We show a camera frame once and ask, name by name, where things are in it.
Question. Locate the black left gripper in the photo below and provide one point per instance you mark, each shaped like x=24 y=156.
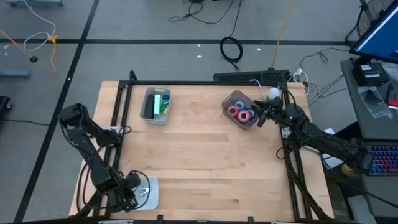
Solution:
x=124 y=193

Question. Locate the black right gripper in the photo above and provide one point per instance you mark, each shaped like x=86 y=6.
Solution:
x=281 y=113

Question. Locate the dark blue tape roll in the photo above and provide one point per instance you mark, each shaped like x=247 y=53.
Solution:
x=252 y=116

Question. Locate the pink tape roll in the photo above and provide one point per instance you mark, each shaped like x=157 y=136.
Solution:
x=243 y=121

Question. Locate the light blue tape roll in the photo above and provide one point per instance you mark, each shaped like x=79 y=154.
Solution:
x=239 y=101

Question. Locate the red tape roll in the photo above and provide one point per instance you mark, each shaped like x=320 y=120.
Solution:
x=232 y=116

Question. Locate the mint green stapler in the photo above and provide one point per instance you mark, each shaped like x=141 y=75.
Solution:
x=157 y=104

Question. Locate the blue mini stapler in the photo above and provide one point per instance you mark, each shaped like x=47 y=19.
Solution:
x=165 y=97

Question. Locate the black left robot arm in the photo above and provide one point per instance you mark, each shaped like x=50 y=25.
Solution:
x=93 y=158

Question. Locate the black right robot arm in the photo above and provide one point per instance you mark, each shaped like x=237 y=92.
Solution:
x=326 y=141

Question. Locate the bulb lamp with brass base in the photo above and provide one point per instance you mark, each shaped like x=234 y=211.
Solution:
x=273 y=92

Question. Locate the brown plastic bin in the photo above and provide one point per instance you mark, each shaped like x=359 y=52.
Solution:
x=241 y=126

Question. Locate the white plastic bin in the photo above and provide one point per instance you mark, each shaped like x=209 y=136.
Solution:
x=154 y=199

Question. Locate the aluminium profile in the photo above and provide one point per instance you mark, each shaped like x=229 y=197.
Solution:
x=115 y=222

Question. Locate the black perforated bar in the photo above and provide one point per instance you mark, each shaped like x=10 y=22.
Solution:
x=248 y=76

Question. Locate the white plug adapter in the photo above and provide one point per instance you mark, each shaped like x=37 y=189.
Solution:
x=299 y=72

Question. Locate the grey plastic bin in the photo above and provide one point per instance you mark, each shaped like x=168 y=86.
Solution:
x=155 y=122

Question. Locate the white paper sheet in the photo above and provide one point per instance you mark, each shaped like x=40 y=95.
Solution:
x=331 y=161

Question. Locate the grey desk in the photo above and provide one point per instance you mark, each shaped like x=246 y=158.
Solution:
x=351 y=102

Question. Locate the yellow and blue item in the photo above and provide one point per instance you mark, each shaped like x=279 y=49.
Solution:
x=347 y=171

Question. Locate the clear plastic bag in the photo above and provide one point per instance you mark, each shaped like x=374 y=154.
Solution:
x=373 y=102

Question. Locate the black mini computer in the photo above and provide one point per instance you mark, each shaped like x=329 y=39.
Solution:
x=370 y=74

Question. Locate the red tool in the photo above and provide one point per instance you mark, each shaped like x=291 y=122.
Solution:
x=394 y=102

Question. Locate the computer monitor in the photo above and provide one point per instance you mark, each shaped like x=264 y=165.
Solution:
x=379 y=40

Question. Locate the backlit keyboard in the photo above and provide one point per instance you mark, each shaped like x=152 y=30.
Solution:
x=387 y=161

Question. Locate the grey chair seat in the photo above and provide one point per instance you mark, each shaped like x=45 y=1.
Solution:
x=360 y=211

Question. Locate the black floor fan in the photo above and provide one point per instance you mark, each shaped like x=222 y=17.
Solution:
x=367 y=11

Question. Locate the black chair base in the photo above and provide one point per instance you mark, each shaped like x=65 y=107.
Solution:
x=3 y=103

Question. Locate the black floor puck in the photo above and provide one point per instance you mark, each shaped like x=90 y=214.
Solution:
x=33 y=58

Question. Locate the grey floor bar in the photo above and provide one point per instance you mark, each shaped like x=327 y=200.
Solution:
x=14 y=74

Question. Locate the black table frame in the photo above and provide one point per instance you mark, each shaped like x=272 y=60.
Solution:
x=202 y=83

